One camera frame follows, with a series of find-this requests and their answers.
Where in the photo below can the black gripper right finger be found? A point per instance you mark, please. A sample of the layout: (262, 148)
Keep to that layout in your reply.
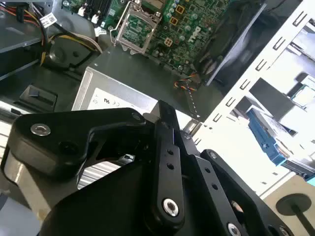
(211, 177)

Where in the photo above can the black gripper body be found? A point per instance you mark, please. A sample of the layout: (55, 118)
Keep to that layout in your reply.
(110, 201)

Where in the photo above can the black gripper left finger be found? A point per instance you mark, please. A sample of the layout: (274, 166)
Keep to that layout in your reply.
(61, 123)

